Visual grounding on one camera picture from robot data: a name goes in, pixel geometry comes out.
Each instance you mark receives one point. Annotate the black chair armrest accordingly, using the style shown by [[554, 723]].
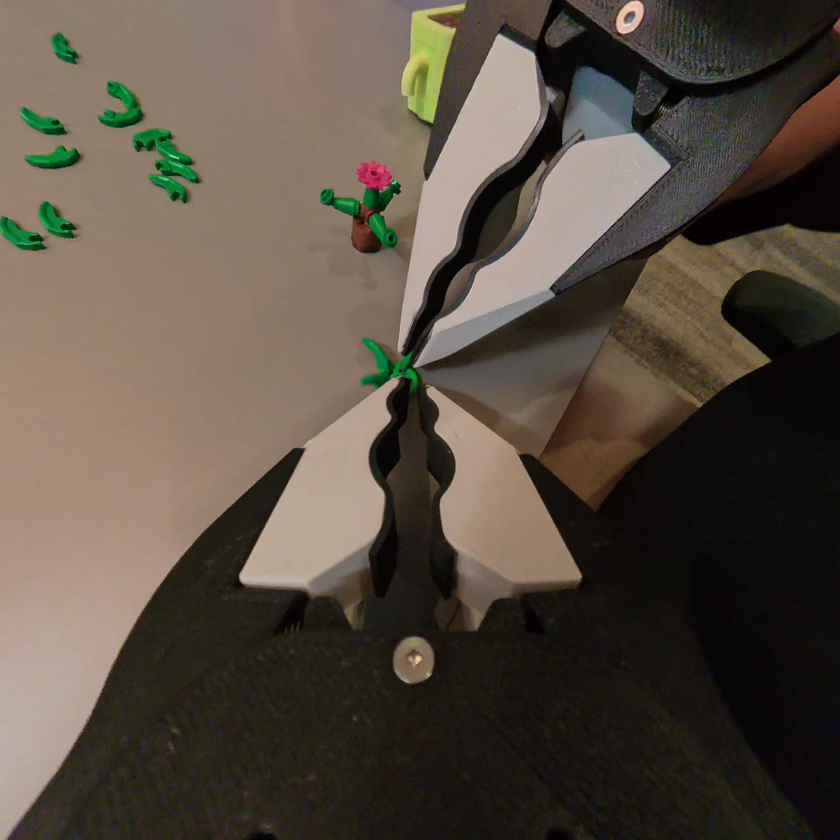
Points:
[[781, 315]]

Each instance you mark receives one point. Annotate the lime green toy figure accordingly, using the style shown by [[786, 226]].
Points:
[[430, 39]]

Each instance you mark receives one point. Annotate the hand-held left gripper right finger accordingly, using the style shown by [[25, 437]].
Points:
[[512, 525]]

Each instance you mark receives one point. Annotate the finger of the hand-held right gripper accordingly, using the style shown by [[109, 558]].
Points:
[[590, 210], [485, 131]]

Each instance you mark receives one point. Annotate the person's right hand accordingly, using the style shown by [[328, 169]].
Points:
[[800, 138]]

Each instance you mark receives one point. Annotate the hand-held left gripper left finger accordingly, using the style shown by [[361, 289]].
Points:
[[308, 525]]

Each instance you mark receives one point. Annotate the scatter of green toy leaves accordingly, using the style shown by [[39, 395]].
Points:
[[56, 159]]

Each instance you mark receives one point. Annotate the toy cactus with pink flower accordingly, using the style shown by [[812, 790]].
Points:
[[365, 236]]

